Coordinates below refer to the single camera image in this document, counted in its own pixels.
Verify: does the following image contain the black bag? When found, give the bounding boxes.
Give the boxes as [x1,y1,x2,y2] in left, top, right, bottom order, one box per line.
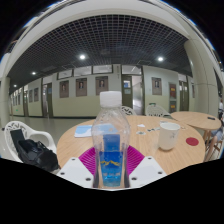
[9,128,62,174]

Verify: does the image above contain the round wooden table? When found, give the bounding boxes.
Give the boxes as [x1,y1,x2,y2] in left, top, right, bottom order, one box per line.
[170,110,223,143]

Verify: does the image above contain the wooden chair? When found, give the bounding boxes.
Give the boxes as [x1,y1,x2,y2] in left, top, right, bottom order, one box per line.
[203,138,224,164]

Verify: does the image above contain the flat round red coaster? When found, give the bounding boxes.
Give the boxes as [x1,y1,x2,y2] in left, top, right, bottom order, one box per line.
[185,136,200,147]

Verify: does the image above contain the person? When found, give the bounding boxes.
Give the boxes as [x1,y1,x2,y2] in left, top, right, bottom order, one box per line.
[207,109,224,162]

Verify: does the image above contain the dark green door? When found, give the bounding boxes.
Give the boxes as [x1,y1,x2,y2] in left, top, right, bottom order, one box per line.
[41,82,55,119]
[121,74,145,116]
[178,80,190,112]

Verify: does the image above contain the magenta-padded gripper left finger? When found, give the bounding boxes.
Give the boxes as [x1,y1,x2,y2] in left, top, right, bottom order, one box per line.
[56,146,100,190]

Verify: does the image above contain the light blue booklet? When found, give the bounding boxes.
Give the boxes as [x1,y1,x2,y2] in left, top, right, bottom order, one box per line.
[73,124,95,139]

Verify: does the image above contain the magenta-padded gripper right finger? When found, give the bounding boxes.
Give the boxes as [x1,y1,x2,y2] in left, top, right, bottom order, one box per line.
[125,145,168,189]

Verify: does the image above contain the framed wall pictures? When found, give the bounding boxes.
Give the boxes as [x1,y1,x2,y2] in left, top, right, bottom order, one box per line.
[14,75,196,105]

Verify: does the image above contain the white mug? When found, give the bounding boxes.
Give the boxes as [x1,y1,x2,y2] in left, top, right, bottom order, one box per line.
[157,121,182,152]

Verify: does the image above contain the round ceiling lights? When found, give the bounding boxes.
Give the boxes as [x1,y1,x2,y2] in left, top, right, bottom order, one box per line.
[12,53,165,89]

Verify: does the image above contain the clear blue-labelled water bottle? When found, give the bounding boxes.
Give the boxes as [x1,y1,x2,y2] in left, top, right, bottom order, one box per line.
[90,90,132,191]

